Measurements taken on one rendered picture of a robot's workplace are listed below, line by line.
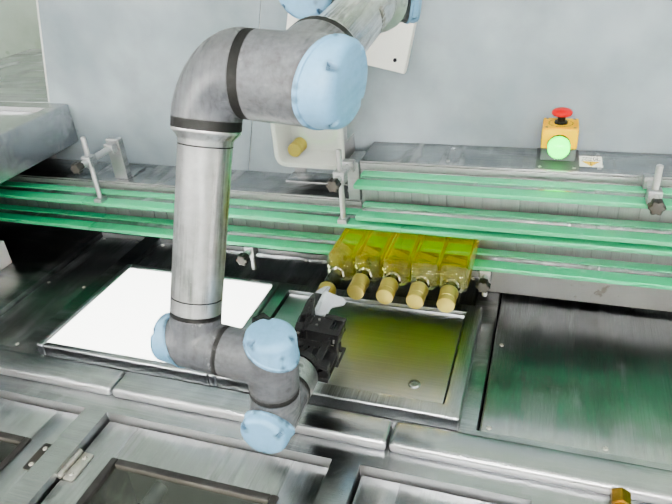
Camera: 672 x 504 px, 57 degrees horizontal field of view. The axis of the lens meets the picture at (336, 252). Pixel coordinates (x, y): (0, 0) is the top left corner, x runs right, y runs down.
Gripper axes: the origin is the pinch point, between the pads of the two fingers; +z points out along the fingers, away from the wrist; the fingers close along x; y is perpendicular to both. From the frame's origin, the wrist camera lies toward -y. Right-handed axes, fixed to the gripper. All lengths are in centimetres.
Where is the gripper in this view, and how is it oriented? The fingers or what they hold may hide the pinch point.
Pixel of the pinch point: (323, 299)
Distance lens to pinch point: 119.3
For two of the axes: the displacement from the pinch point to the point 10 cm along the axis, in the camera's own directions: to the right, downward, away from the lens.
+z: 2.9, -5.0, 8.1
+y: 9.6, 1.6, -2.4
